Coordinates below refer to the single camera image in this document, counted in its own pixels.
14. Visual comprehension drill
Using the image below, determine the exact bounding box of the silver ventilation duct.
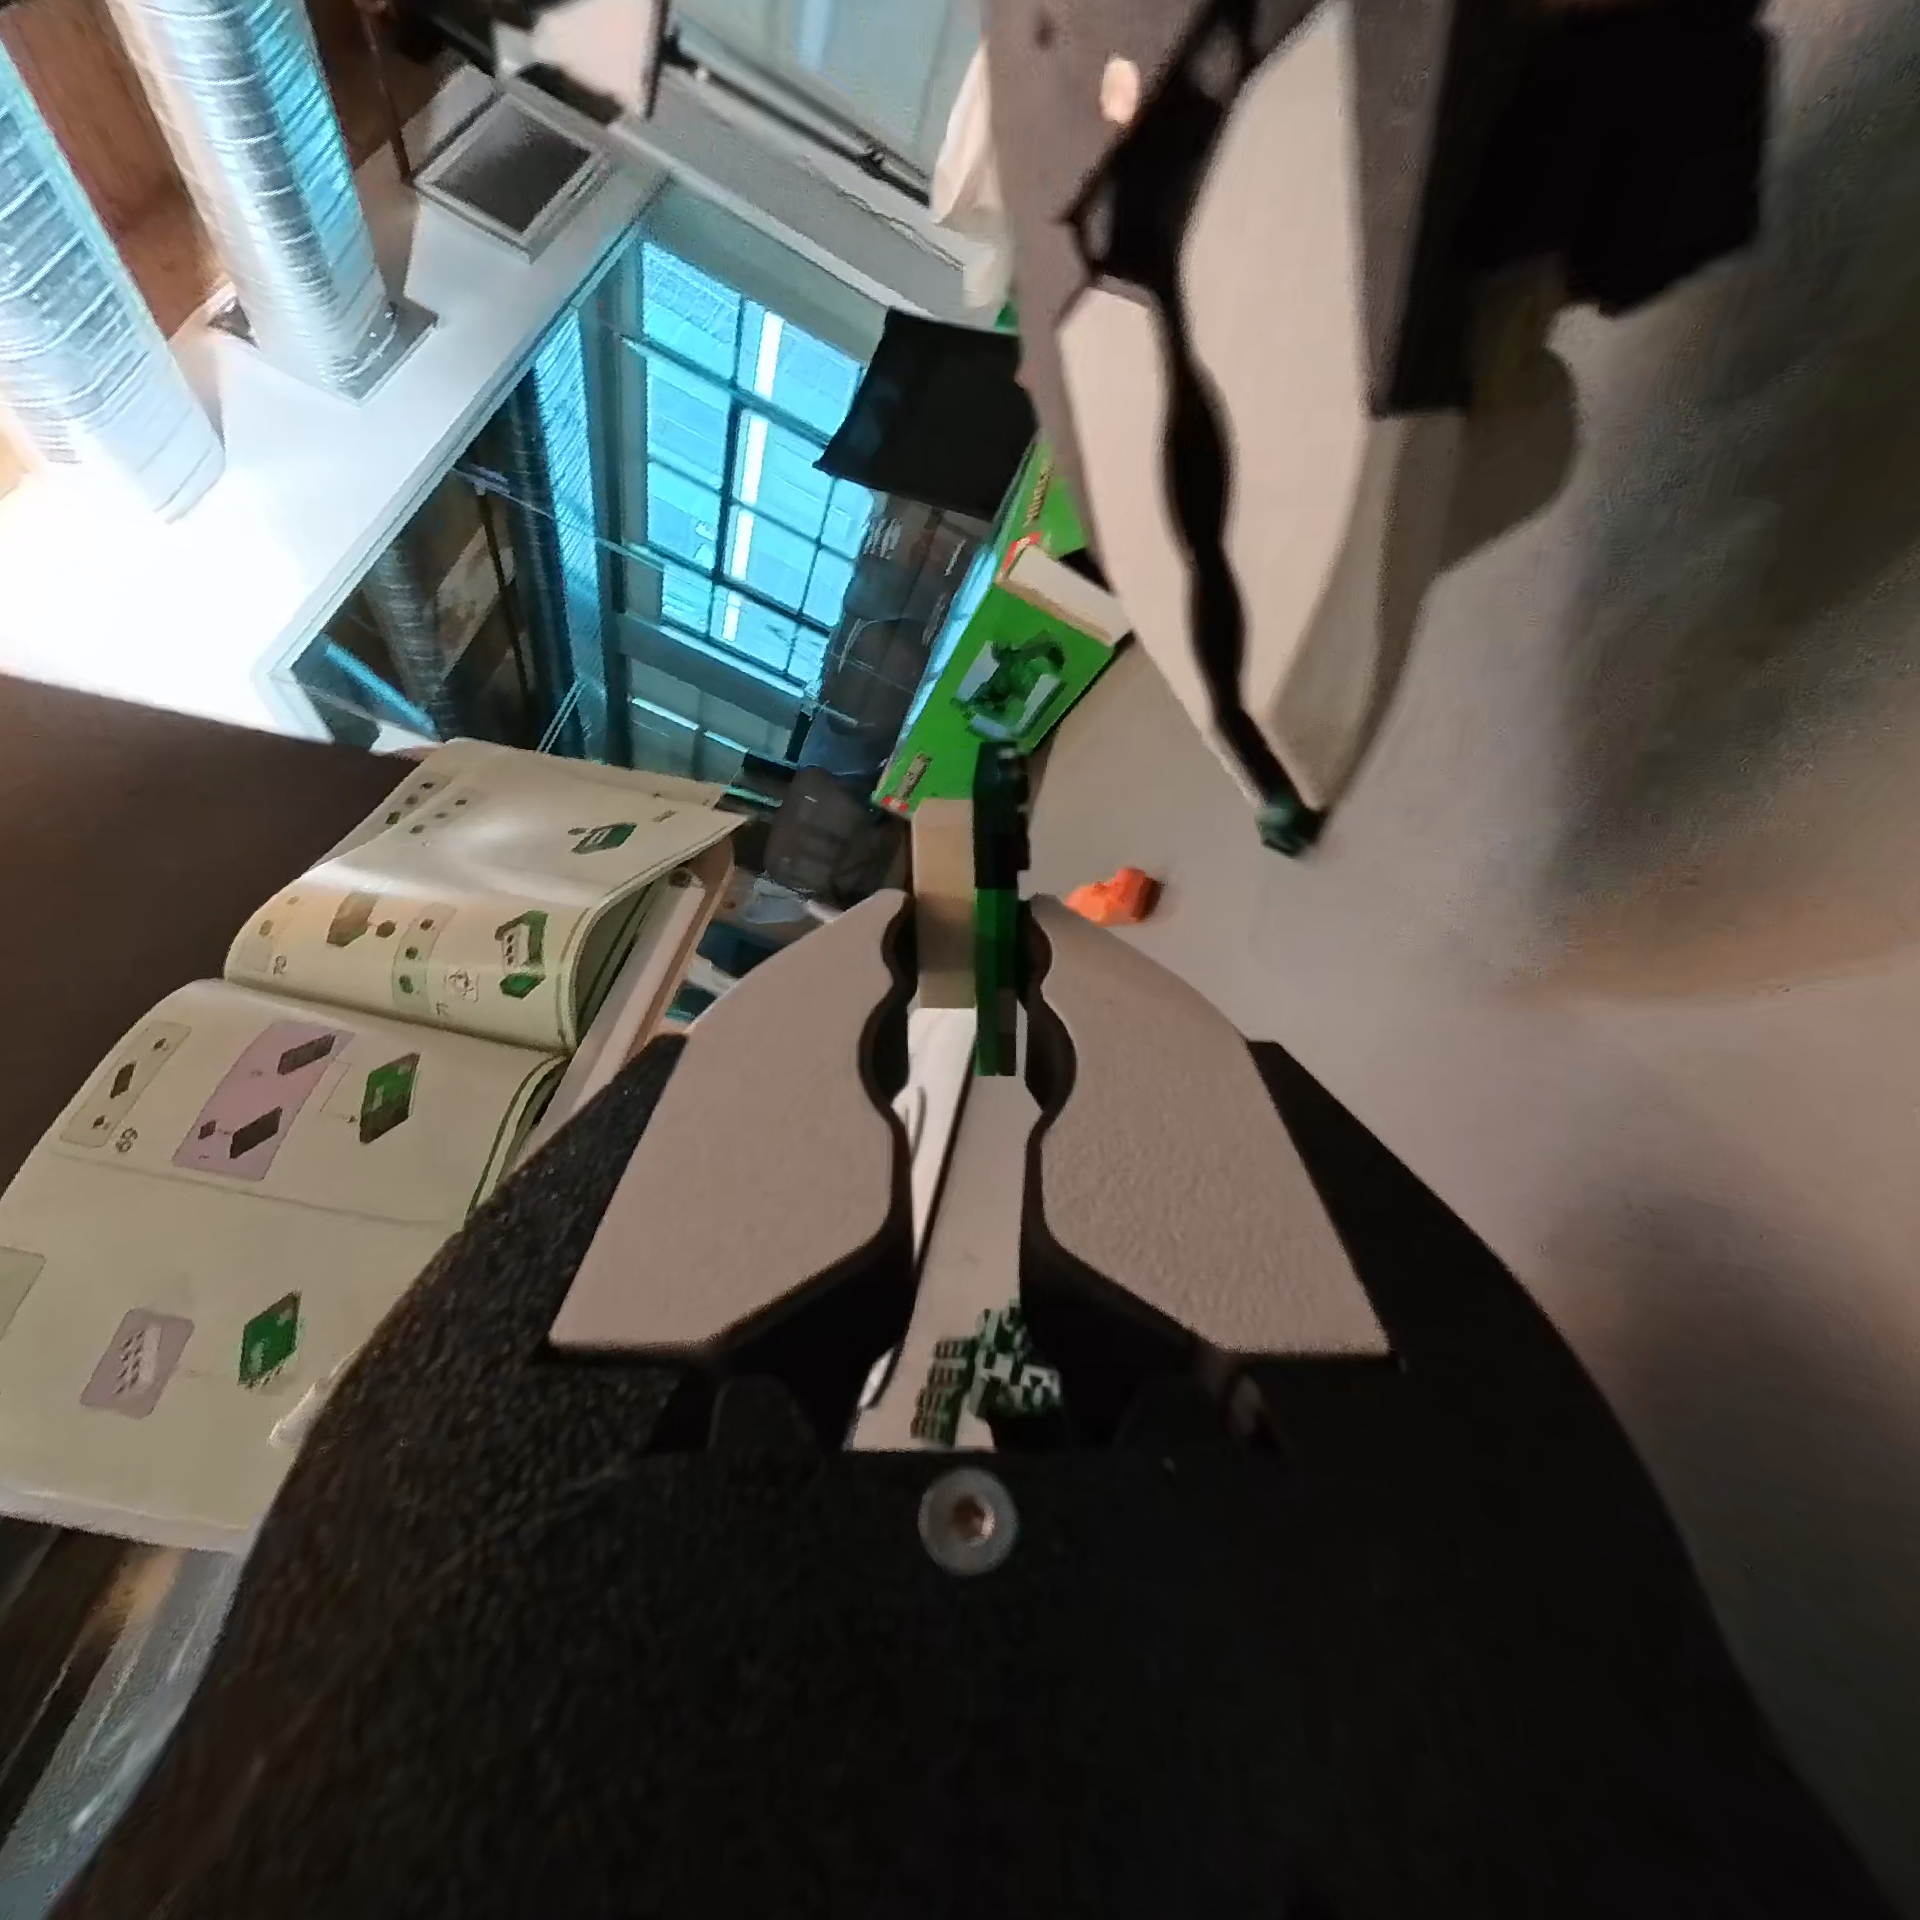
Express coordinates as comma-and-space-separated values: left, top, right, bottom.
106, 0, 439, 404
0, 44, 229, 519

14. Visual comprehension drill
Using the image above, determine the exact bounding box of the large gridded window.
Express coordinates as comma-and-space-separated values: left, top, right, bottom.
616, 240, 895, 691

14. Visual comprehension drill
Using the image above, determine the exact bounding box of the green lego set box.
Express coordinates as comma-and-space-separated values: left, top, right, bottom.
994, 434, 1094, 562
874, 545, 1136, 821

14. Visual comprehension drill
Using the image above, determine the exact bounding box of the lego instruction booklet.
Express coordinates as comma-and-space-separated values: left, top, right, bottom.
0, 734, 751, 1554

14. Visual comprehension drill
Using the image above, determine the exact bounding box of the black monitor screen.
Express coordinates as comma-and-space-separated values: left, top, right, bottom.
814, 306, 1039, 527

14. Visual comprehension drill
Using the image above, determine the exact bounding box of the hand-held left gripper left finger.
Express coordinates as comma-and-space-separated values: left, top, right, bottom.
546, 889, 921, 1358

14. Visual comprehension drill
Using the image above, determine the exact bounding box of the green lego creeper model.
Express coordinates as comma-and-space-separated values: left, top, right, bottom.
919, 1304, 1067, 1444

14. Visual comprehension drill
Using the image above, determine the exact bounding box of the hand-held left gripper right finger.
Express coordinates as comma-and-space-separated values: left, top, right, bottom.
1017, 893, 1394, 1368

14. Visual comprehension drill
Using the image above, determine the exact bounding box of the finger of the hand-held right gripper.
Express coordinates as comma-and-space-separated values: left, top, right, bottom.
981, 0, 1280, 804
1177, 0, 1573, 815

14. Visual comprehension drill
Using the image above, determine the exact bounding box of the white air vent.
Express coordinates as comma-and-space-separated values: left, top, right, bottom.
408, 77, 624, 264

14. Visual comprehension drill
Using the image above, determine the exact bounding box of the green white lego assembly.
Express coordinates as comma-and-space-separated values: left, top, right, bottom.
908, 742, 1038, 1081

